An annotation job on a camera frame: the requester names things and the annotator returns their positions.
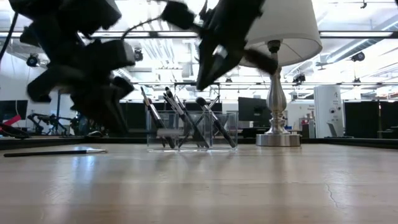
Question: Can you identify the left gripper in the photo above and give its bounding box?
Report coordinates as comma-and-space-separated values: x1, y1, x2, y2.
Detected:
27, 40, 136, 134

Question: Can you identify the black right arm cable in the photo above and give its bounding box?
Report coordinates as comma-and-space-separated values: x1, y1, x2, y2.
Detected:
120, 16, 162, 40

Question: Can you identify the white poster board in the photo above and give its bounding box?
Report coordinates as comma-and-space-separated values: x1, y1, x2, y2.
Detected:
286, 101, 315, 138

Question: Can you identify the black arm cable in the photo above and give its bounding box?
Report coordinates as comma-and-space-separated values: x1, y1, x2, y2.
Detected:
0, 11, 19, 63
120, 16, 162, 40

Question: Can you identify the table lamp white shade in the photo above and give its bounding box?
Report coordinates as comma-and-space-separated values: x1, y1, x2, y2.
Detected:
233, 0, 323, 147

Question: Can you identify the large black monitor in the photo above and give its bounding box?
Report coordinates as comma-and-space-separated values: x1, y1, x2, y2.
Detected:
238, 96, 271, 123

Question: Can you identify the thick black makeup brush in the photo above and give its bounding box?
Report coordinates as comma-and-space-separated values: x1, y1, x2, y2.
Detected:
146, 98, 177, 149
195, 96, 237, 149

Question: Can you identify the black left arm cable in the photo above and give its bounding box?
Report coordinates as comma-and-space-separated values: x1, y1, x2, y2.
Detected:
0, 11, 19, 63

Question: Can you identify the black truss bar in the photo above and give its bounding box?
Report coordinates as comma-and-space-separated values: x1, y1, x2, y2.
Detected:
130, 80, 398, 88

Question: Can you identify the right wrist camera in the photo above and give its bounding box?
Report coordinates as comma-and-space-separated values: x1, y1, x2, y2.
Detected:
160, 1, 196, 31

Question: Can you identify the thin black makeup brush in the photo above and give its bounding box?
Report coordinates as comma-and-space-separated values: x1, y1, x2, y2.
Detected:
164, 86, 205, 149

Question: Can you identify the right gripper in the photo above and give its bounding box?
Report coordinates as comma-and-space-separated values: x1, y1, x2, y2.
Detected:
196, 18, 249, 91

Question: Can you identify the clear acrylic organizer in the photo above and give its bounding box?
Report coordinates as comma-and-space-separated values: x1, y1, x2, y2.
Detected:
146, 110, 239, 153

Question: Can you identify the thin brush long silver ferrule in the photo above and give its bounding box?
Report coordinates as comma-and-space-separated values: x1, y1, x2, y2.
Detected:
2, 149, 108, 158

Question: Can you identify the red object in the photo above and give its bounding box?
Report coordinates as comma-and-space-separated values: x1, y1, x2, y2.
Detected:
0, 114, 22, 127

